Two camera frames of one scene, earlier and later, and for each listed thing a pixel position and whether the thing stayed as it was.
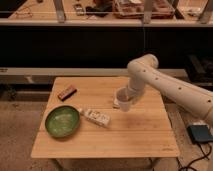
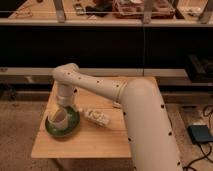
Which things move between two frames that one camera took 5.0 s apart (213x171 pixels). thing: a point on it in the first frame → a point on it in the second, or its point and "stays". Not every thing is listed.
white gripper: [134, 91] → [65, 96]
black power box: [199, 133] stays
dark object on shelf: [100, 9] stays
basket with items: [135, 9] stays
